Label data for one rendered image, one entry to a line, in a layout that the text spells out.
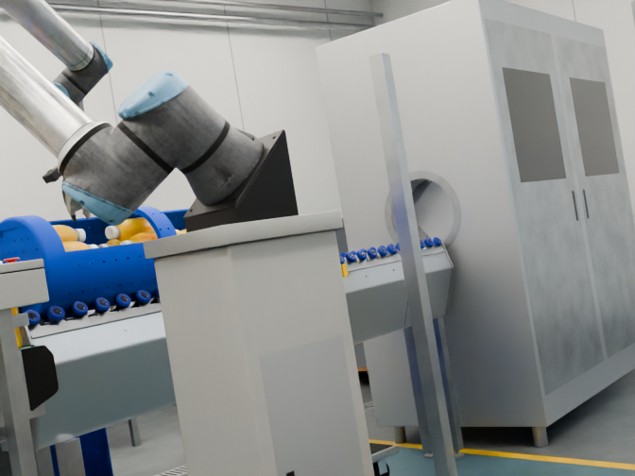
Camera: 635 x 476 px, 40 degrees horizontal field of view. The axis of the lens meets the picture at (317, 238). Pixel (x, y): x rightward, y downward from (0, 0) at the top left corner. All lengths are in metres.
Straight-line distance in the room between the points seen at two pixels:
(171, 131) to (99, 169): 0.17
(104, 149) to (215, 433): 0.64
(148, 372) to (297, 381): 0.82
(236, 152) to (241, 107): 5.39
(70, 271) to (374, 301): 1.43
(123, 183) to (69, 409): 0.79
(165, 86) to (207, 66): 5.33
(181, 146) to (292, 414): 0.60
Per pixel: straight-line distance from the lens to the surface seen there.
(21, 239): 2.41
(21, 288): 2.04
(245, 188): 1.82
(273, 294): 1.78
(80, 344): 2.38
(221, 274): 1.76
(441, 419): 3.32
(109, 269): 2.45
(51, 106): 1.90
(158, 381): 2.59
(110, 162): 1.83
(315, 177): 7.60
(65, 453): 2.41
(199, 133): 1.83
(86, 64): 2.44
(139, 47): 6.85
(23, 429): 2.07
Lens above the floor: 1.03
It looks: level
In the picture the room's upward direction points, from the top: 9 degrees counter-clockwise
